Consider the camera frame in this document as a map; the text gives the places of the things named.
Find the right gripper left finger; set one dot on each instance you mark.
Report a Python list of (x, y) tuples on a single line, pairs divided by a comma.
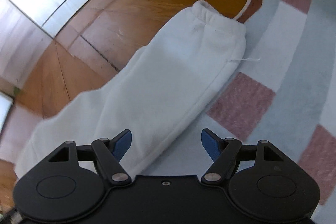
[(108, 154)]

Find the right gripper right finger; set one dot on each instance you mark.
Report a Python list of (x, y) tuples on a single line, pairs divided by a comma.
[(224, 154)]

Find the white fleece zip hoodie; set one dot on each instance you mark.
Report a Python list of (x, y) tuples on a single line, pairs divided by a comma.
[(162, 89)]

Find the checkered grey pink rug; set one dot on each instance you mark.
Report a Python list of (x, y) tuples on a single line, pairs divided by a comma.
[(283, 92)]

